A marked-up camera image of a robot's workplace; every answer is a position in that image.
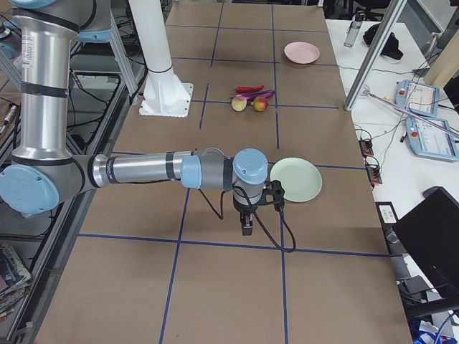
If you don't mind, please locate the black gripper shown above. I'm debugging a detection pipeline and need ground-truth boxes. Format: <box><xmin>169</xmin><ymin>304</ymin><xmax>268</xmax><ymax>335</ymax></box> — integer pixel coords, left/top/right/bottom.
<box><xmin>233</xmin><ymin>196</ymin><xmax>254</xmax><ymax>235</ymax></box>

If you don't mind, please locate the red green pomegranate fruit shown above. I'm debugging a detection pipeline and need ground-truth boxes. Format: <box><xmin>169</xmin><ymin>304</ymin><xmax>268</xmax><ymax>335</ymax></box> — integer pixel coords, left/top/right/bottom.
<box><xmin>251</xmin><ymin>96</ymin><xmax>268</xmax><ymax>112</ymax></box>

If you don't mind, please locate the peach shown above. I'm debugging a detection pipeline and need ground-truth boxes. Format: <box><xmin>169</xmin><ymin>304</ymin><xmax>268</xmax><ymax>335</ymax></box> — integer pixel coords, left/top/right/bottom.
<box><xmin>231</xmin><ymin>95</ymin><xmax>247</xmax><ymax>112</ymax></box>

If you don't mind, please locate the purple eggplant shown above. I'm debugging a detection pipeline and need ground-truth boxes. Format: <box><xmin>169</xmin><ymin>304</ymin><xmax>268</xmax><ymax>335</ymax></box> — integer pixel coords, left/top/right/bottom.
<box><xmin>241</xmin><ymin>90</ymin><xmax>275</xmax><ymax>101</ymax></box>

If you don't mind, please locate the red chili pepper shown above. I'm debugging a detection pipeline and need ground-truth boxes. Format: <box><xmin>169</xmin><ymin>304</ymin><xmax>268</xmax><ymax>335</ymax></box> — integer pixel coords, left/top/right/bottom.
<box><xmin>235</xmin><ymin>85</ymin><xmax>264</xmax><ymax>94</ymax></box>

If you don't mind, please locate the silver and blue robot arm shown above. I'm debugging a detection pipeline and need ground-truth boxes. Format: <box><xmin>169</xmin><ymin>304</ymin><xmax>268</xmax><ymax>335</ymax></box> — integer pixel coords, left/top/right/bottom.
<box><xmin>1</xmin><ymin>1</ymin><xmax>268</xmax><ymax>235</ymax></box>

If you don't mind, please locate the light green plate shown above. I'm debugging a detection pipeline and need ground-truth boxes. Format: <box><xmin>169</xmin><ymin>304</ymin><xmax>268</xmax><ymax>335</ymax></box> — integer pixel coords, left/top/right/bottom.
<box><xmin>270</xmin><ymin>158</ymin><xmax>323</xmax><ymax>203</ymax></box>

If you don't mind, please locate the orange black connector board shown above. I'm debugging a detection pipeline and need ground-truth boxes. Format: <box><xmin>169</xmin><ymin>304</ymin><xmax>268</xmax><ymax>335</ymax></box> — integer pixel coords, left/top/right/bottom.
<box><xmin>359</xmin><ymin>138</ymin><xmax>382</xmax><ymax>188</ymax></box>

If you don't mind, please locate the white label card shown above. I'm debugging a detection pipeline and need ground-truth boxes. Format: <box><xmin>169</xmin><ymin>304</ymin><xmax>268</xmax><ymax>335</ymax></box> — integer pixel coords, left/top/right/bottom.
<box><xmin>377</xmin><ymin>202</ymin><xmax>398</xmax><ymax>224</ymax></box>

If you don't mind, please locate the pink plate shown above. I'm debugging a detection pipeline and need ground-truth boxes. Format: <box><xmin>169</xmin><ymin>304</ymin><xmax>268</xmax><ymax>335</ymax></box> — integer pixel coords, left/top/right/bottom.
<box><xmin>284</xmin><ymin>42</ymin><xmax>321</xmax><ymax>65</ymax></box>

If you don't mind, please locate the black monitor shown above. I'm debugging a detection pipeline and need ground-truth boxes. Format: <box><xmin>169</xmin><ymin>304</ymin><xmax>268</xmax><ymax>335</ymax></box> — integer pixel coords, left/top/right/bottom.
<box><xmin>392</xmin><ymin>188</ymin><xmax>458</xmax><ymax>297</ymax></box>

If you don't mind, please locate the lower blue teach pendant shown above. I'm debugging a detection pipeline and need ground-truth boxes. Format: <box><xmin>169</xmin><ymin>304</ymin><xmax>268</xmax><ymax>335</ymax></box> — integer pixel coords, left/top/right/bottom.
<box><xmin>405</xmin><ymin>116</ymin><xmax>458</xmax><ymax>162</ymax></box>

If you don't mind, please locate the blue teach pendant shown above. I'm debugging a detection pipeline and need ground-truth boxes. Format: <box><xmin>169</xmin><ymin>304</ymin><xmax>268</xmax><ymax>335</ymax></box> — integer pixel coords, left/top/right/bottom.
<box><xmin>405</xmin><ymin>116</ymin><xmax>458</xmax><ymax>162</ymax></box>
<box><xmin>394</xmin><ymin>80</ymin><xmax>440</xmax><ymax>118</ymax></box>

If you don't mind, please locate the pink stylus rod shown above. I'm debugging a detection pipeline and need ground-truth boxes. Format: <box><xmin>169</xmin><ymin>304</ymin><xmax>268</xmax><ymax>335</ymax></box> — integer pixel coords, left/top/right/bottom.
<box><xmin>363</xmin><ymin>91</ymin><xmax>459</xmax><ymax>138</ymax></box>

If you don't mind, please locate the upper blue teach pendant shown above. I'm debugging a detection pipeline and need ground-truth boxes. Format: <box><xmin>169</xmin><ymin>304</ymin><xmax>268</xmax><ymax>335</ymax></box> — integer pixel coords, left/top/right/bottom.
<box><xmin>394</xmin><ymin>80</ymin><xmax>440</xmax><ymax>118</ymax></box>

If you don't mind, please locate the black bag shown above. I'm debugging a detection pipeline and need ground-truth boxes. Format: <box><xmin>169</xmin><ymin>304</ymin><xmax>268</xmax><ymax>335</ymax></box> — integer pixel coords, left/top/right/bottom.
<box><xmin>362</xmin><ymin>21</ymin><xmax>405</xmax><ymax>61</ymax></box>

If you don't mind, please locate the clear water bottle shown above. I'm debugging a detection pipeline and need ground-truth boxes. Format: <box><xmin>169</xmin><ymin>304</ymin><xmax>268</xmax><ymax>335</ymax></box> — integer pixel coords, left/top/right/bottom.
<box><xmin>344</xmin><ymin>11</ymin><xmax>366</xmax><ymax>47</ymax></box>

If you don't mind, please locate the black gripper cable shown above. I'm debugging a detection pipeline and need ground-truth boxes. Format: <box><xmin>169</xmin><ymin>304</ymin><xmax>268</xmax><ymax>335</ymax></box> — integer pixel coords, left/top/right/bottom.
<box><xmin>196</xmin><ymin>184</ymin><xmax>297</xmax><ymax>254</ymax></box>

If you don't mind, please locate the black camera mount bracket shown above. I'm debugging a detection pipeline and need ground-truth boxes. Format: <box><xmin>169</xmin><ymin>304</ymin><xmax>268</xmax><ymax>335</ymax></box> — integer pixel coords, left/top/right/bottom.
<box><xmin>257</xmin><ymin>180</ymin><xmax>285</xmax><ymax>214</ymax></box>

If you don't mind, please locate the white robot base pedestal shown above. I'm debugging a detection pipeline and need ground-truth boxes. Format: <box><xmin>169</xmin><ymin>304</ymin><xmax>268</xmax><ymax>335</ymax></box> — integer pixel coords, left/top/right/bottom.
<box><xmin>129</xmin><ymin>0</ymin><xmax>194</xmax><ymax>118</ymax></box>

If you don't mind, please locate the aluminium frame post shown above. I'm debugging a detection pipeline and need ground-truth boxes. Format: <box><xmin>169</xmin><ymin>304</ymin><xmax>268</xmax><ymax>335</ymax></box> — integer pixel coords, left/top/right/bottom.
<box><xmin>344</xmin><ymin>0</ymin><xmax>407</xmax><ymax>111</ymax></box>

